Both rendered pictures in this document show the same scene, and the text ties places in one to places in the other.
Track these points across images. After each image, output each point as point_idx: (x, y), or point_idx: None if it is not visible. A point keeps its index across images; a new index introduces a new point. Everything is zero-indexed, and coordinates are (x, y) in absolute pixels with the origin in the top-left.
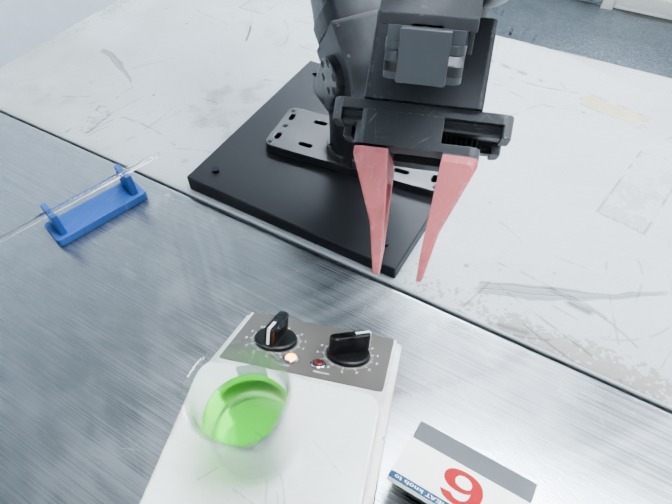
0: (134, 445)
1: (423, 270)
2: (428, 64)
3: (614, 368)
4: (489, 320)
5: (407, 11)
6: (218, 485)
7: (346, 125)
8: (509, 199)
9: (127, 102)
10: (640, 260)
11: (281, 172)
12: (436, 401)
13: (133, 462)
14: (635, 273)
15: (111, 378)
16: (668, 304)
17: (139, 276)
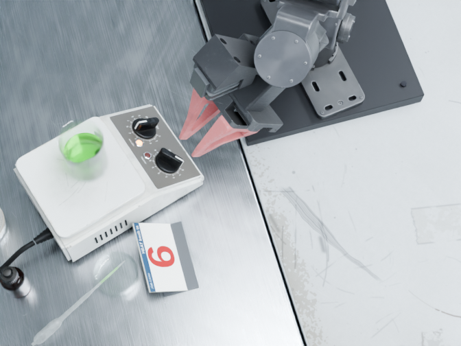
0: (56, 123)
1: (195, 153)
2: (198, 86)
3: (298, 283)
4: (268, 209)
5: (200, 64)
6: (62, 167)
7: None
8: (370, 156)
9: None
10: (392, 253)
11: (252, 28)
12: (197, 220)
13: (51, 130)
14: (378, 257)
15: (70, 82)
16: (370, 285)
17: (124, 33)
